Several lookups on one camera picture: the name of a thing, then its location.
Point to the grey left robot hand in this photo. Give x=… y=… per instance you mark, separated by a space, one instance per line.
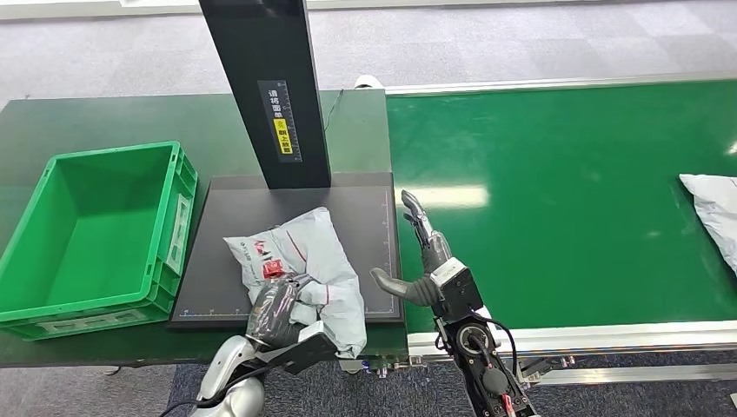
x=273 y=313

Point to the grey printed poly mailer package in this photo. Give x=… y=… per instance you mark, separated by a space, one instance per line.
x=322 y=247

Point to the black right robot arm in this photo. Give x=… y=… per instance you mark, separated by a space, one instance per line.
x=483 y=368

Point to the black weighing platform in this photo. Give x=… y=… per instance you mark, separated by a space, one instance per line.
x=230 y=230

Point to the plain grey poly mailer package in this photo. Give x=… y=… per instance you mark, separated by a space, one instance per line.
x=717 y=213

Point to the green plastic crate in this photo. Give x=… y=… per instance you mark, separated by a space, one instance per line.
x=98 y=230

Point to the white round object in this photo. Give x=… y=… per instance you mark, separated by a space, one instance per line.
x=368 y=82

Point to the black scanner column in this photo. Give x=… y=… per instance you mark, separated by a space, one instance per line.
x=247 y=57

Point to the green conveyor belt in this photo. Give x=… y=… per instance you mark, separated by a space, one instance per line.
x=547 y=172

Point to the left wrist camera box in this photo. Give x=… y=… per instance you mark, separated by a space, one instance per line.
x=305 y=351

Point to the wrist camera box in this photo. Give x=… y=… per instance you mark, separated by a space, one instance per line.
x=458 y=290
x=305 y=351

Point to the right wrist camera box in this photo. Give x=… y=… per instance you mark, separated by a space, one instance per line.
x=458 y=290

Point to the aluminium conveyor frame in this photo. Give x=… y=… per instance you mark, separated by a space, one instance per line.
x=576 y=339

